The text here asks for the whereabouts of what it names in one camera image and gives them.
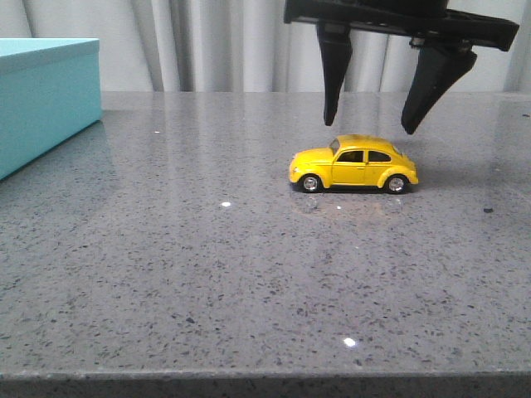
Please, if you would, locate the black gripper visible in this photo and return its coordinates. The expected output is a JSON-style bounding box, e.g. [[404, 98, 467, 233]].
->
[[284, 0, 519, 134]]

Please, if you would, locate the yellow toy beetle car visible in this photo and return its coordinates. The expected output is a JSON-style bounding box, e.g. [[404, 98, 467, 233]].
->
[[289, 134, 419, 194]]

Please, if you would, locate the light blue plastic box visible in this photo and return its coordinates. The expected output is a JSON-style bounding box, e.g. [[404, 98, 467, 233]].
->
[[1, 38, 102, 177]]

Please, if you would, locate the grey pleated curtain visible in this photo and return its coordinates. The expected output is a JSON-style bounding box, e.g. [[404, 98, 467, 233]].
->
[[1, 1, 530, 94]]

